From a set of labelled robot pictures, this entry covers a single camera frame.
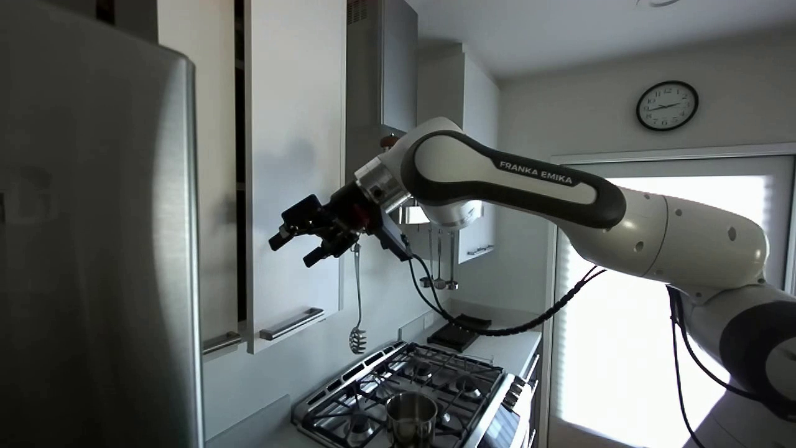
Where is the stainless steel saucepan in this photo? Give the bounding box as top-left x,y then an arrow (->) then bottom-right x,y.
385,393 -> 438,448

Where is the white cabinet door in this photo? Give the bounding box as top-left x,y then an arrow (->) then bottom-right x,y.
247,0 -> 347,353

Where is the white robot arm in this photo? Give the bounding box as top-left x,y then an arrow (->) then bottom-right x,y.
269,118 -> 796,420

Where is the stainless steel refrigerator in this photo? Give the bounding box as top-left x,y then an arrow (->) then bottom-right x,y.
0,0 -> 204,448

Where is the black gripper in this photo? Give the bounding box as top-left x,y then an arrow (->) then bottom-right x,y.
269,185 -> 385,266

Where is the stainless steel gas stove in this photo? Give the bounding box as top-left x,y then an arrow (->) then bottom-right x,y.
292,342 -> 537,448

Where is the range hood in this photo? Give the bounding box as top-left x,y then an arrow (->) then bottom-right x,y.
398,200 -> 485,230

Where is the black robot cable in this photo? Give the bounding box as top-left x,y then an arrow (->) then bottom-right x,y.
400,240 -> 607,338

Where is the hanging slotted spoon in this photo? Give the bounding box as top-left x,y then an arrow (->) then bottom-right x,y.
348,244 -> 369,353

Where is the round wall clock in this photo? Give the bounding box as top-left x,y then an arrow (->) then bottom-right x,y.
634,81 -> 699,132

